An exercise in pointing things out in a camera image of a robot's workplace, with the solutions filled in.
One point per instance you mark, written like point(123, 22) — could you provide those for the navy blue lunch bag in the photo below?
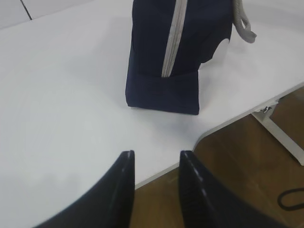
point(170, 40)

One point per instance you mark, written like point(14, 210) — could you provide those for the white table leg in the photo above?
point(263, 116)

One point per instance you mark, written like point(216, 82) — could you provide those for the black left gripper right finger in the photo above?
point(206, 203)

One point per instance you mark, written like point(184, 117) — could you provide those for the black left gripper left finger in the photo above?
point(108, 204)

